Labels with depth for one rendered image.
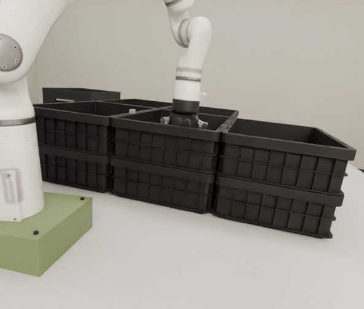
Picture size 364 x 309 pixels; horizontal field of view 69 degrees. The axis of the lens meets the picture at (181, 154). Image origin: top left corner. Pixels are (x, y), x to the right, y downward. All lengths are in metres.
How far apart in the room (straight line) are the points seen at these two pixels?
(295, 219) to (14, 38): 0.68
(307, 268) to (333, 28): 3.93
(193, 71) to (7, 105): 0.42
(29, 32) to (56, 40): 4.54
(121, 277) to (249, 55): 3.84
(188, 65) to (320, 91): 3.64
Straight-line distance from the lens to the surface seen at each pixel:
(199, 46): 0.71
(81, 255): 0.58
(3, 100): 0.56
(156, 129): 0.68
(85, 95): 2.39
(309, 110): 4.25
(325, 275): 0.63
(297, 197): 0.69
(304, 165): 0.68
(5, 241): 0.54
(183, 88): 0.71
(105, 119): 0.75
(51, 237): 0.53
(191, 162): 0.69
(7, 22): 0.52
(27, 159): 0.55
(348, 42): 4.40
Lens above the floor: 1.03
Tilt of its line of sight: 15 degrees down
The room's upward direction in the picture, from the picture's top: 6 degrees clockwise
